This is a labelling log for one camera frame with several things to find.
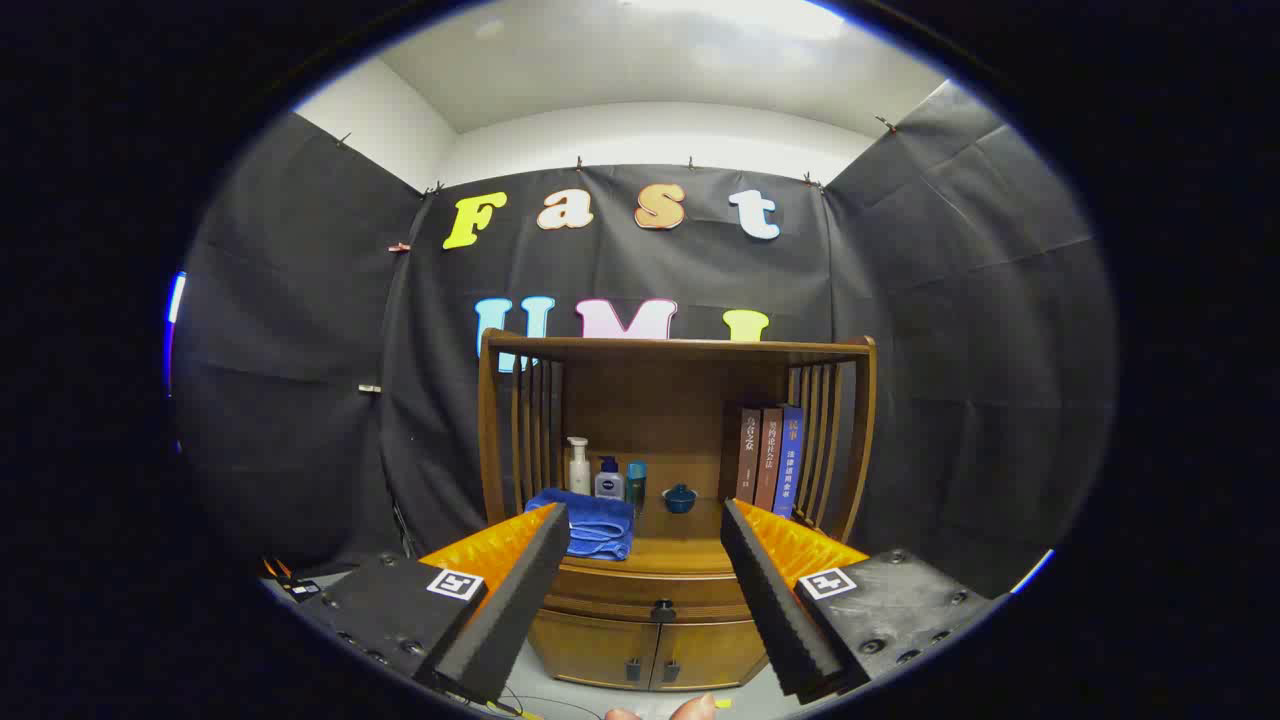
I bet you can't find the brown wooden cabinet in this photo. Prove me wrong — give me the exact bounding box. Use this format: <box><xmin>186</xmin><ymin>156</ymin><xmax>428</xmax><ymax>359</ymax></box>
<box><xmin>477</xmin><ymin>330</ymin><xmax>879</xmax><ymax>693</ymax></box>

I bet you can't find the wooden countertop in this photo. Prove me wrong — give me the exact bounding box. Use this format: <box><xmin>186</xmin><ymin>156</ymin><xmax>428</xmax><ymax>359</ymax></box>
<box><xmin>548</xmin><ymin>488</ymin><xmax>836</xmax><ymax>579</ymax></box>

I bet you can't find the brown wooden drawer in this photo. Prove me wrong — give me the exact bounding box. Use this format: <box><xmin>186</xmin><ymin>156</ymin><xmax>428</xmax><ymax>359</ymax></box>
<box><xmin>540</xmin><ymin>570</ymin><xmax>753</xmax><ymax>623</ymax></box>

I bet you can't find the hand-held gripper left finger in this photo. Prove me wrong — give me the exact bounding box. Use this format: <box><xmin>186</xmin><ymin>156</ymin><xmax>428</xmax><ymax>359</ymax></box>
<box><xmin>283</xmin><ymin>502</ymin><xmax>571</xmax><ymax>704</ymax></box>

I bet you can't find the black backdrop cloth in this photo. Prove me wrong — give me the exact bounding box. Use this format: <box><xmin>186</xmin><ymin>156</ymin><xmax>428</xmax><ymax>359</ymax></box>
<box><xmin>170</xmin><ymin>78</ymin><xmax>1118</xmax><ymax>601</ymax></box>

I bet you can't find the reddish brown book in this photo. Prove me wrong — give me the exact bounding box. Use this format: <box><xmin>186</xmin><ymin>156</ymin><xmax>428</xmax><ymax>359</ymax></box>
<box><xmin>754</xmin><ymin>407</ymin><xmax>784</xmax><ymax>512</ymax></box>

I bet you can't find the blue folded towel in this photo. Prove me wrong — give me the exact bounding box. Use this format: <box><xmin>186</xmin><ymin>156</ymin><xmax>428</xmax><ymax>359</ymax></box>
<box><xmin>524</xmin><ymin>488</ymin><xmax>636</xmax><ymax>562</ymax></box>

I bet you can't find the wooden cabinet door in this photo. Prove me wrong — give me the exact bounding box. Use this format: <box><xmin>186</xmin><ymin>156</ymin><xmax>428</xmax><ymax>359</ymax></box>
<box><xmin>528</xmin><ymin>610</ymin><xmax>661</xmax><ymax>691</ymax></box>
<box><xmin>650</xmin><ymin>620</ymin><xmax>769</xmax><ymax>691</ymax></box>

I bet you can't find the dark brown book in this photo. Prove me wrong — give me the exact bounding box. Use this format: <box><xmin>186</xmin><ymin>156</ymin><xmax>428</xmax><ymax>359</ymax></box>
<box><xmin>735</xmin><ymin>407</ymin><xmax>764</xmax><ymax>504</ymax></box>

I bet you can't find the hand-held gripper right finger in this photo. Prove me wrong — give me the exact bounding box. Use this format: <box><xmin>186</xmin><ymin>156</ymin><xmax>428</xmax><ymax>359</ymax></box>
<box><xmin>720</xmin><ymin>498</ymin><xmax>1011</xmax><ymax>706</ymax></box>

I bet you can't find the blue book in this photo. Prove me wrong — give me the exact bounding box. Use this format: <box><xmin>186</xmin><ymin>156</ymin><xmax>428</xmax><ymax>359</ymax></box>
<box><xmin>772</xmin><ymin>405</ymin><xmax>805</xmax><ymax>519</ymax></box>

